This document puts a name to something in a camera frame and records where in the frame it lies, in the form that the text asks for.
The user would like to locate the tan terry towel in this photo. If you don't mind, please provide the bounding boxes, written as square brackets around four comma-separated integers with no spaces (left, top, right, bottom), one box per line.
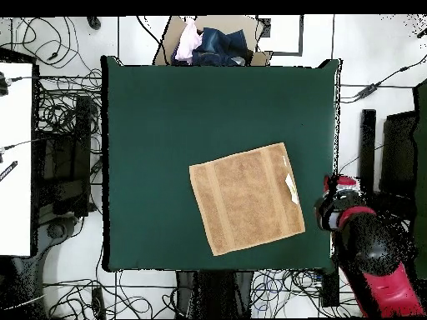
[188,142,307,257]

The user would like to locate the black upright bar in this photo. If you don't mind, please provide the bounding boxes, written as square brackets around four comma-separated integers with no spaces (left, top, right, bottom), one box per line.
[358,108,377,198]

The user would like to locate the black panel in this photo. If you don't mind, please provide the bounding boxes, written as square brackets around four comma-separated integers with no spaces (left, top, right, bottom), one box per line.
[378,109,419,201]

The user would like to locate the black rectangular box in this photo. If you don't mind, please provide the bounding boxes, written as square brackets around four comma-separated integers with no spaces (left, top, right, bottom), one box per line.
[320,266,340,308]

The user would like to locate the blue denim jeans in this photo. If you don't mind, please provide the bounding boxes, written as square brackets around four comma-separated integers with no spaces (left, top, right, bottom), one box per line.
[170,27,254,67]

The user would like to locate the dark green table cloth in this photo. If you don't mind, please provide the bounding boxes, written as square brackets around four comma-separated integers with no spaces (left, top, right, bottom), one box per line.
[100,54,343,273]

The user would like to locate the brown cardboard box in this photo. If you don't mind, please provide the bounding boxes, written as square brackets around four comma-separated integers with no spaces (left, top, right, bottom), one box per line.
[153,14,274,67]

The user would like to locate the white pink garment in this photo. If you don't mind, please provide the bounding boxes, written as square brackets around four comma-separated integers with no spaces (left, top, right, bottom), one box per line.
[173,17,203,62]

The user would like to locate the black power strip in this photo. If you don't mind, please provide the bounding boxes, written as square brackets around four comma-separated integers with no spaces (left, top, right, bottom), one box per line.
[91,287,107,319]

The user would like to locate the black equipment stand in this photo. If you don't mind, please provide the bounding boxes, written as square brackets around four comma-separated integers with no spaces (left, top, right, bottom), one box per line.
[33,94,93,219]

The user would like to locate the white side table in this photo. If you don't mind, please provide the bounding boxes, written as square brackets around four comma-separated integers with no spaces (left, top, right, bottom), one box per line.
[0,61,34,258]

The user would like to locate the black printed strip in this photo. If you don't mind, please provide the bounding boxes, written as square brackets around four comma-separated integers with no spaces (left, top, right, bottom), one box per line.
[0,160,18,183]

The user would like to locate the black cable adapter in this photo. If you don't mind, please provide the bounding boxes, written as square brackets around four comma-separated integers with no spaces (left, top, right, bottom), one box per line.
[354,82,379,99]

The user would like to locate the black cable tangle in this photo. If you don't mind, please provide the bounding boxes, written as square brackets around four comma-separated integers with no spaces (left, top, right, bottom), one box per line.
[34,66,103,134]
[249,268,324,318]
[43,269,178,319]

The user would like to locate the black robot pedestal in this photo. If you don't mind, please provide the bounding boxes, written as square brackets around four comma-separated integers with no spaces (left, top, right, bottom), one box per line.
[175,270,255,319]

